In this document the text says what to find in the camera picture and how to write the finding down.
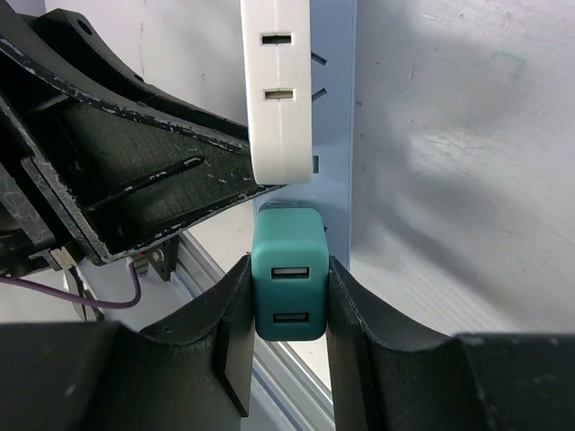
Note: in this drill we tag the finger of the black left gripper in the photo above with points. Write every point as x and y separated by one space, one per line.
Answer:
95 162

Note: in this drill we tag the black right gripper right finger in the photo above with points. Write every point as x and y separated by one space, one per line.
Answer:
390 372

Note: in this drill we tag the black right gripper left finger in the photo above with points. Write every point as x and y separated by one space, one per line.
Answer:
192 370

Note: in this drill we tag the teal plug adapter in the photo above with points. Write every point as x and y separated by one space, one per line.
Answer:
290 269

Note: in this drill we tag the white adapter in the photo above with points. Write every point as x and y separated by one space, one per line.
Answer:
277 64

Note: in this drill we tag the light blue power strip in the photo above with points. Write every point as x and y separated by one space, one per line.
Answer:
333 53

